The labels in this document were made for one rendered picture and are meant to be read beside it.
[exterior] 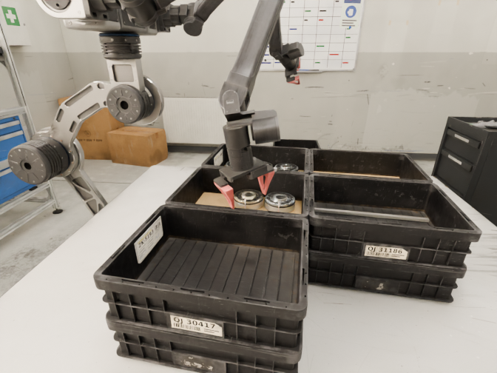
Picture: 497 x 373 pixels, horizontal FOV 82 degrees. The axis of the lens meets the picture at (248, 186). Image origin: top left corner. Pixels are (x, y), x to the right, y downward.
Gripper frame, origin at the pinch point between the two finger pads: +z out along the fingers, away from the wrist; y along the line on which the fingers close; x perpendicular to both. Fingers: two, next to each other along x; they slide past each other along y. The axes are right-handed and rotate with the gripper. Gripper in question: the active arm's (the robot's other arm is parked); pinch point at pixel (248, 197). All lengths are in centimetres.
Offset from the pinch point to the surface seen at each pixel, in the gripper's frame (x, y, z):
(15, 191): 202, -96, 41
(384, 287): -24.0, 24.0, 28.6
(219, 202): 25.8, 0.6, 13.4
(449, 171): 37, 177, 72
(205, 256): 0.6, -14.7, 11.6
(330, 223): -14.2, 14.7, 7.7
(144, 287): -14.3, -30.0, -0.8
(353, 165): 21, 62, 20
